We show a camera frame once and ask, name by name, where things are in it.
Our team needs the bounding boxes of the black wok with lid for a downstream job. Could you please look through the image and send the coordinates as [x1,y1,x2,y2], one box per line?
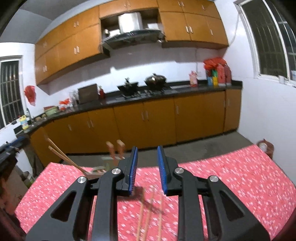
[144,73,167,91]

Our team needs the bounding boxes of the upper wooden cabinets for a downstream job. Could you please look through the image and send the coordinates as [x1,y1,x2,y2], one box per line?
[35,1,229,85]

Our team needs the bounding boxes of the red floral tablecloth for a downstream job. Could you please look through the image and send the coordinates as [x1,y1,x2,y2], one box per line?
[15,145,295,240]

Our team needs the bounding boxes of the beige perforated utensil holder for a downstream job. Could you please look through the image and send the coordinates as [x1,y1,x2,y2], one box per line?
[86,156,124,180]

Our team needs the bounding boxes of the left window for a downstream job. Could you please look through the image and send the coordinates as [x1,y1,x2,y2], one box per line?
[1,60,24,129]

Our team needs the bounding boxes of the steel range hood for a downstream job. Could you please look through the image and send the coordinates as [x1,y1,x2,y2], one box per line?
[101,9,165,51]

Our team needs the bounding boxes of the wooden cabinets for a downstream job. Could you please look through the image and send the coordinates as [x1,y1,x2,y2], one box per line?
[30,87,241,166]
[35,1,229,85]

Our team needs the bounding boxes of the yellow detergent bottle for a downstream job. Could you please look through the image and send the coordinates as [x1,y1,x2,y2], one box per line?
[20,115,29,130]

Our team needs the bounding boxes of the red oil jug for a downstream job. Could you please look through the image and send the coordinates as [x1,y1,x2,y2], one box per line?
[217,64,231,86]

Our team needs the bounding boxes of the red sauce bottle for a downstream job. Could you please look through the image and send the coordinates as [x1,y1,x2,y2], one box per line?
[99,86,105,99]

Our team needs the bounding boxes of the dark cutting board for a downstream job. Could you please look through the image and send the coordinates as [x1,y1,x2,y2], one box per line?
[78,84,99,104]

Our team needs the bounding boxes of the hanging red plastic bag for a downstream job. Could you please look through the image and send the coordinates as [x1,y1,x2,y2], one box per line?
[24,85,36,106]

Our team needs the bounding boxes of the pink bottle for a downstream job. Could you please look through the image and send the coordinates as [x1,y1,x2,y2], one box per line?
[189,71,198,87]

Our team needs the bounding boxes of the right window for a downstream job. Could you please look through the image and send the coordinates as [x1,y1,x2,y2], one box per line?
[235,1,295,86]

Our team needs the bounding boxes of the lower wooden cabinets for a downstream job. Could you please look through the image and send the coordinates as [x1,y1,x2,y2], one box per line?
[30,87,241,166]

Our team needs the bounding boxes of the red plastic bag on counter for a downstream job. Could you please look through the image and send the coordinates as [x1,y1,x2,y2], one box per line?
[203,57,227,70]

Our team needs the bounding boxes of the orange plastic bag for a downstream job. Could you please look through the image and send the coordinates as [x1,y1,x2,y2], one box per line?
[59,98,71,111]

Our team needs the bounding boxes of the window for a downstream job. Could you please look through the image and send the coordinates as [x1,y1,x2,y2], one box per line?
[1,60,24,129]
[235,1,295,86]

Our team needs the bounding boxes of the black wok with utensils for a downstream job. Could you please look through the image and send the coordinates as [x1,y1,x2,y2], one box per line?
[117,78,138,96]

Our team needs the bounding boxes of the green basin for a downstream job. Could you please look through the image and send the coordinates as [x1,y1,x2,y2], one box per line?
[44,106,59,116]

